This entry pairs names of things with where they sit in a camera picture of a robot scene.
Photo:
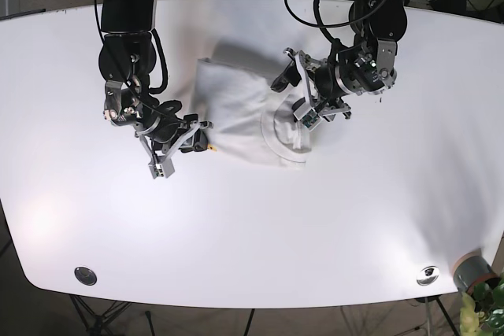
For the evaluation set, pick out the white printed T-shirt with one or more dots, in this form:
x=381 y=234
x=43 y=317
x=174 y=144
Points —
x=251 y=122

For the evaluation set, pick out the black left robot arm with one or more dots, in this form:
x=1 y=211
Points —
x=378 y=19

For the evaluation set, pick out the right silver table grommet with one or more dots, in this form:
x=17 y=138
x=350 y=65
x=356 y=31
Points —
x=427 y=276

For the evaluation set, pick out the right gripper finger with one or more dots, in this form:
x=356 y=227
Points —
x=198 y=142
x=161 y=165

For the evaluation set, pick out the silver table grommet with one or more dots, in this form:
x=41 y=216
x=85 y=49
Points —
x=427 y=276
x=85 y=276

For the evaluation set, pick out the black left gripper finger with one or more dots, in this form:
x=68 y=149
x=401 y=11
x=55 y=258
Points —
x=298 y=79
x=310 y=113

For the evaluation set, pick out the grey plant pot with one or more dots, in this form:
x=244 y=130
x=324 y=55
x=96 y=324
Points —
x=471 y=269

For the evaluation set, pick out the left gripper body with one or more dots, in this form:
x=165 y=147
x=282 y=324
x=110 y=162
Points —
x=367 y=67

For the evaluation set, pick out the green potted plant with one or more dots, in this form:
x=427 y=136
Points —
x=482 y=311

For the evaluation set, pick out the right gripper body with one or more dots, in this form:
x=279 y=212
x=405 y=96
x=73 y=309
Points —
x=155 y=123

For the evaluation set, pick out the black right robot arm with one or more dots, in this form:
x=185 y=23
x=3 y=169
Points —
x=133 y=65

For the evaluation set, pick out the left silver table grommet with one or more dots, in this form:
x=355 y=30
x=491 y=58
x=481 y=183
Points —
x=85 y=276

